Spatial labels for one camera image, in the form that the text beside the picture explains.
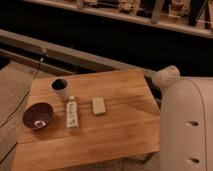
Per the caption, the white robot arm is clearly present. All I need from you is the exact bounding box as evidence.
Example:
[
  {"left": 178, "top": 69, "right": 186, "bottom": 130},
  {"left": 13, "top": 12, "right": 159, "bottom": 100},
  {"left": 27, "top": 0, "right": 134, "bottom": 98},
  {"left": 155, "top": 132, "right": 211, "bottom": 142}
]
[{"left": 151, "top": 66, "right": 213, "bottom": 171}]

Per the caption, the beige sponge block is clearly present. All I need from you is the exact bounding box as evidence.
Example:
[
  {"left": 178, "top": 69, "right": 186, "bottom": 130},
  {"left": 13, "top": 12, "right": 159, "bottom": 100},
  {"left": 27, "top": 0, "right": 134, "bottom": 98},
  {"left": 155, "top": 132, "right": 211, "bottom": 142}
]
[{"left": 92, "top": 97, "right": 106, "bottom": 115}]

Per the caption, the white tube bottle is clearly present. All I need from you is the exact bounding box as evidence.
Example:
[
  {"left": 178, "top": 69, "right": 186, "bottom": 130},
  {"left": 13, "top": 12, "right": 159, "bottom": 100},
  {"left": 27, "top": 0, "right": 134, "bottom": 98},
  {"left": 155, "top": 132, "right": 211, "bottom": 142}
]
[{"left": 66, "top": 96, "right": 79, "bottom": 128}]

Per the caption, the wooden shelf ledge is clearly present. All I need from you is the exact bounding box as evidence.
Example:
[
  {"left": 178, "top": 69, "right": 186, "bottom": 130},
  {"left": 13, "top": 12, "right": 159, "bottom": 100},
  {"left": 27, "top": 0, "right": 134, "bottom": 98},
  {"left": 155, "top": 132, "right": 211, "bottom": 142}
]
[{"left": 24, "top": 0, "right": 213, "bottom": 39}]

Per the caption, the dark purple bowl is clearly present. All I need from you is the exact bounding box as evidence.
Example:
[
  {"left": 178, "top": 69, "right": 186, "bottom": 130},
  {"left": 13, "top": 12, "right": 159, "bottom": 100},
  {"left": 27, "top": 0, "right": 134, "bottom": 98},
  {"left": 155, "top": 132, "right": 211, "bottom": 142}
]
[{"left": 22, "top": 102, "right": 53, "bottom": 130}]

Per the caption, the black cable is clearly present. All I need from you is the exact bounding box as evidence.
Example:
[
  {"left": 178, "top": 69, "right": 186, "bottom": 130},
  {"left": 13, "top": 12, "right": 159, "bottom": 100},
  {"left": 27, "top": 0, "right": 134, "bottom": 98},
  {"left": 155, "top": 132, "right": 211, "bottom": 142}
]
[{"left": 0, "top": 53, "right": 47, "bottom": 164}]

